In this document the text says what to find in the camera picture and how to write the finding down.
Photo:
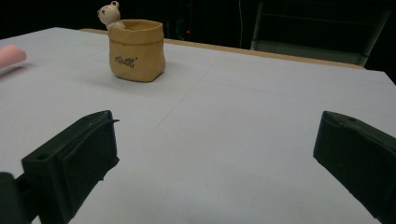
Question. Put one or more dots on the white metal table frame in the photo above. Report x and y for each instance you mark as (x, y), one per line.
(299, 49)

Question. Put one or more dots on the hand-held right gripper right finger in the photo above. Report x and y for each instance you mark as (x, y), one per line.
(361, 155)

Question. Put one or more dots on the white board table cover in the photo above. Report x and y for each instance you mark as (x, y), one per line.
(218, 109)

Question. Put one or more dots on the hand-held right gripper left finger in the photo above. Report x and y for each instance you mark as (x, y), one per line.
(74, 155)

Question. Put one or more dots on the pink hairbrush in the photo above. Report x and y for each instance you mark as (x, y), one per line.
(11, 55)

